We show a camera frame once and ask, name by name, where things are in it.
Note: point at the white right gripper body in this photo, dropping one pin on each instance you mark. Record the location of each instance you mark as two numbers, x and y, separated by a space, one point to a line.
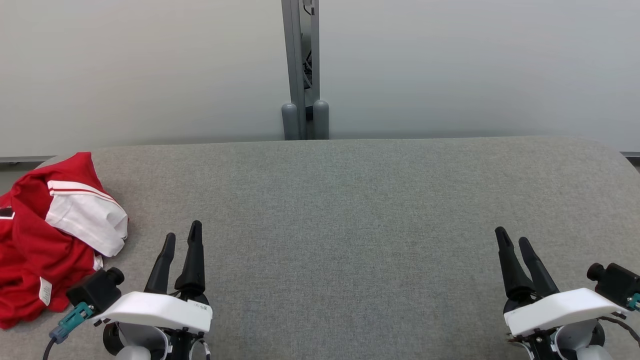
560 307

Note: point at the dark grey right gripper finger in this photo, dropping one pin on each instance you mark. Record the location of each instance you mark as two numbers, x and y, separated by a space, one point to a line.
512 275
540 275

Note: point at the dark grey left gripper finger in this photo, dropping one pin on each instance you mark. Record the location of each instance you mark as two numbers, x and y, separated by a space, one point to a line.
194 270
161 272

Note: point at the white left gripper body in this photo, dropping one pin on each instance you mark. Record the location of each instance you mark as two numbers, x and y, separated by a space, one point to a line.
160 312

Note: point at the red jersey black white lettering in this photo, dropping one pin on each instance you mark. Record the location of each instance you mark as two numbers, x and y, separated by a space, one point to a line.
35 225

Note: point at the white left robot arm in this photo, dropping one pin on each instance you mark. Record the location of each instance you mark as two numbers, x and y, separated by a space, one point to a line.
132 354

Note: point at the grey fabric sofa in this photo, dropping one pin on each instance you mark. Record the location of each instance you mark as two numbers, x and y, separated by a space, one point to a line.
340 240

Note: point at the grey cylindrical partition foot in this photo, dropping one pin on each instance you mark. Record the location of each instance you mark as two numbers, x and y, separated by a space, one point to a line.
289 122
321 120

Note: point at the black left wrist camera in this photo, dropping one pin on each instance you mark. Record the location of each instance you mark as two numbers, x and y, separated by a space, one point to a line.
95 292

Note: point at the grey metal partition post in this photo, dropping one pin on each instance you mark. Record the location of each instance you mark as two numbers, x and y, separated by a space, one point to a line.
296 55

